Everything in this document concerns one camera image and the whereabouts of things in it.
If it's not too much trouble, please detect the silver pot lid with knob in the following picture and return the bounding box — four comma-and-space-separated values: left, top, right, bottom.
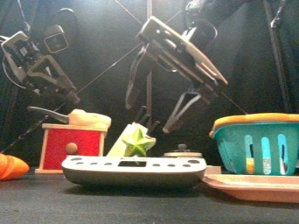
161, 143, 204, 159

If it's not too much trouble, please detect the teal basket with orange rim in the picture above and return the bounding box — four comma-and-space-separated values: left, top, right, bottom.
208, 112, 299, 177

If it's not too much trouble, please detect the red wooden drawer box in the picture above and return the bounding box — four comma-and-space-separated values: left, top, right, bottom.
33, 122, 108, 175

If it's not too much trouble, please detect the small wooden block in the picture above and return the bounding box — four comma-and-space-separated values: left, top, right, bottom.
204, 164, 223, 176

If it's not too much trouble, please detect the grey white toy appliance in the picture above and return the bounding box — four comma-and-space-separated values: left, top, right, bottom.
60, 155, 208, 187

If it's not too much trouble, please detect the orange toy carrot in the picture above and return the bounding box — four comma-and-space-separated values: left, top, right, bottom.
0, 153, 32, 182

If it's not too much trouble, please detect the pink plastic tray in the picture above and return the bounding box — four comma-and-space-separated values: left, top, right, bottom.
200, 173, 299, 205

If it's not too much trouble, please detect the vertical metal frame pole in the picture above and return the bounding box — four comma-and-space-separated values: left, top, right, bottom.
144, 0, 155, 130

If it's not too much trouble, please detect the black toy knife handle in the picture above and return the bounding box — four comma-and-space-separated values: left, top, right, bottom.
139, 113, 152, 126
133, 105, 148, 124
147, 120, 161, 137

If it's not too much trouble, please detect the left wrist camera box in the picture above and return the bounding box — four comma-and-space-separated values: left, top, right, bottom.
41, 24, 71, 55

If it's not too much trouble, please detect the black frame post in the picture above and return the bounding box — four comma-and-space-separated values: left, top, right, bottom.
261, 0, 295, 114

